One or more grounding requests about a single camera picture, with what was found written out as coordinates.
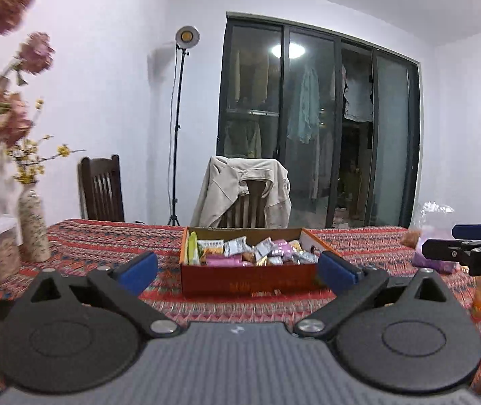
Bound black sliding glass door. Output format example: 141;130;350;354
217;12;422;229

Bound yellow flower branches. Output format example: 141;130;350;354
5;99;85;186

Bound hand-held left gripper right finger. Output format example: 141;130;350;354
293;251;462;339

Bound pile of snack packets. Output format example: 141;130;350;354
187;231;320;267

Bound clear plastic bag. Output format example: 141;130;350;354
401;201;455;247

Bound beige jacket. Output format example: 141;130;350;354
191;156;292;229

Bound small floral vase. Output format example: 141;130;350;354
18;186;51;262

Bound dark wooden chair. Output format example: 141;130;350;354
78;155;125;223

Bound purple tissue pack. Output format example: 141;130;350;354
411;236;460;275

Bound studio light on stand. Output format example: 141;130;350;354
167;25;201;227

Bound hanging white shirt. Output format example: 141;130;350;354
344;74;374;122

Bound dried pink flowers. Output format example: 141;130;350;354
0;0;56;159

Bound orange cardboard box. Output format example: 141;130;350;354
179;226;338;298

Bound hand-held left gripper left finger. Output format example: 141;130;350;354
19;251;182;339

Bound hanging light blue shirt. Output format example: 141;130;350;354
288;65;321;144

